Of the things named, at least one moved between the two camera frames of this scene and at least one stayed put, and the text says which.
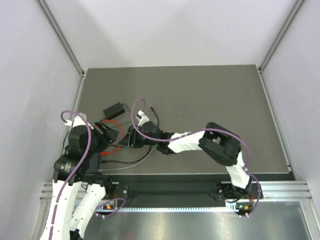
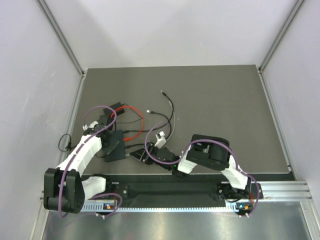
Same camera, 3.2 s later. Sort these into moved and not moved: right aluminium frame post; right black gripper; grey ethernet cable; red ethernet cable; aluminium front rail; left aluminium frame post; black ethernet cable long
Moved: black ethernet cable long; grey ethernet cable; red ethernet cable; right black gripper
Not moved: right aluminium frame post; left aluminium frame post; aluminium front rail
